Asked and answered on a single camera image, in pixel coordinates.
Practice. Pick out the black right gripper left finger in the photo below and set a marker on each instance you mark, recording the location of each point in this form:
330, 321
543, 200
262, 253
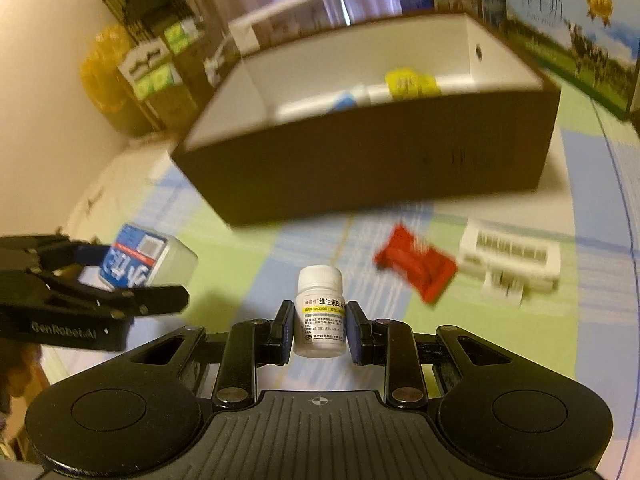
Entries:
248, 346

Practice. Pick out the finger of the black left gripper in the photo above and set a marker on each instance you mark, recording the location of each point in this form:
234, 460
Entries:
48, 253
46, 295

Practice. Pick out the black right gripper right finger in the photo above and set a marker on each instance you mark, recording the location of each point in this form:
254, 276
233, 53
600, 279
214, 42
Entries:
389, 344

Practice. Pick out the white pill bottle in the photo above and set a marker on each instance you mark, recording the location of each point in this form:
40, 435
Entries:
320, 320

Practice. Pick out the blue dental floss box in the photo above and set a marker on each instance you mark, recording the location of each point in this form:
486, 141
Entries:
141, 257

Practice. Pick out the red snack packet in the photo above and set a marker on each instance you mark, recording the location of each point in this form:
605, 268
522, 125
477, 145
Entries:
424, 267

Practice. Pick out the yellow snack packet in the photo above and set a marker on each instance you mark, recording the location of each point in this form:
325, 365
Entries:
407, 84

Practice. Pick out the person's left hand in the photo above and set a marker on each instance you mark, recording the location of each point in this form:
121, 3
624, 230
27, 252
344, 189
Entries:
17, 359

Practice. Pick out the yellow plastic bag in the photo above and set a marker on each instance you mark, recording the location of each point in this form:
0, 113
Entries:
102, 82

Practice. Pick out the checkered tablecloth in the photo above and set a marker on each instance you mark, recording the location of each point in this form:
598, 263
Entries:
587, 201

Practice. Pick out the cardboard box with tissues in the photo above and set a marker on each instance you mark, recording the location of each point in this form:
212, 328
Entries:
167, 75

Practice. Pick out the brown open storage box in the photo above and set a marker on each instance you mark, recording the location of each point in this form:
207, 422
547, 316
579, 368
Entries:
308, 127

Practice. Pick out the white cardboard box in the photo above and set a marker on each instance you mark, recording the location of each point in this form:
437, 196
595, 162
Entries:
278, 22

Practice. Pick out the light blue milk carton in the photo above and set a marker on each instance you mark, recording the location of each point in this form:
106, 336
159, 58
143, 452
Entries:
592, 43

